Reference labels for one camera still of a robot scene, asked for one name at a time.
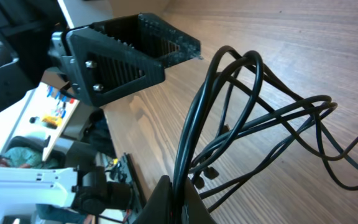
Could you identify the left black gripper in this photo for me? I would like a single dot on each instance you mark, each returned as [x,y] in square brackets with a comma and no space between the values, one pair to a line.
[100,69]

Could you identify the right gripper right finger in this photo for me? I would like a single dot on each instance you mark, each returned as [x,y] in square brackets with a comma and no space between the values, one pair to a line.
[193,209]

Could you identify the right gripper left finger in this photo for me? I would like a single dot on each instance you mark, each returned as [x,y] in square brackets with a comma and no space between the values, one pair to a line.
[159,207]

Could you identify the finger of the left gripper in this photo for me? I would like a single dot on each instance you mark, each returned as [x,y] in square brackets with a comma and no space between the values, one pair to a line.
[153,36]

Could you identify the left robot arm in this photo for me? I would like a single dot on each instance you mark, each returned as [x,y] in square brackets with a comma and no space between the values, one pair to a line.
[69,187]

